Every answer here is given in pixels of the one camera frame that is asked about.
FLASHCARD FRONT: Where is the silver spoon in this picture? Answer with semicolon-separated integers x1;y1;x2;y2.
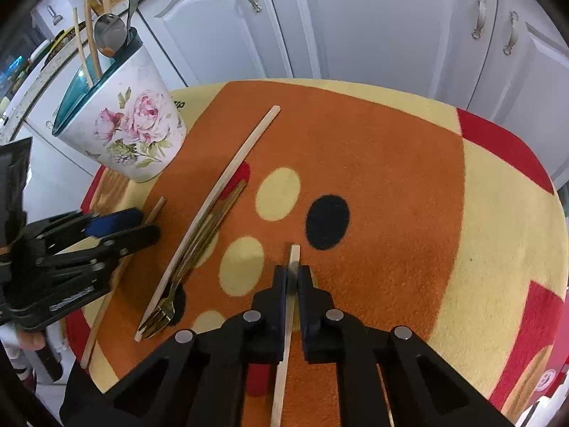
93;12;129;58

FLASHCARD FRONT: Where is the person's left hand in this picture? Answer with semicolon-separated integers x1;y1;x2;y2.
0;322;47;371

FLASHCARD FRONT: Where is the gold fork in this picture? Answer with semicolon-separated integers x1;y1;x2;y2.
142;180;249;339

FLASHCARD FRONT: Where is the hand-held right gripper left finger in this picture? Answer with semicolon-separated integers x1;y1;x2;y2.
104;265;289;427

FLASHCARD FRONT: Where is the silver fork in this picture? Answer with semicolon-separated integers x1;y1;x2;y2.
118;0;139;47

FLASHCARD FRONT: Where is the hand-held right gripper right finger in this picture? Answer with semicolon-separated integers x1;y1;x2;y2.
297;265;516;427

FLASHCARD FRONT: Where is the orange printed table mat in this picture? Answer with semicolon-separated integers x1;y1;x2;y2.
64;78;569;427

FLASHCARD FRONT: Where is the floral white utensil holder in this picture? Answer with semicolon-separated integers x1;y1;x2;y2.
44;27;187;184

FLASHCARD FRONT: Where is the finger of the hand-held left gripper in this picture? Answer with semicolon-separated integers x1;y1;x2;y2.
24;207;144;253
42;225;161;277

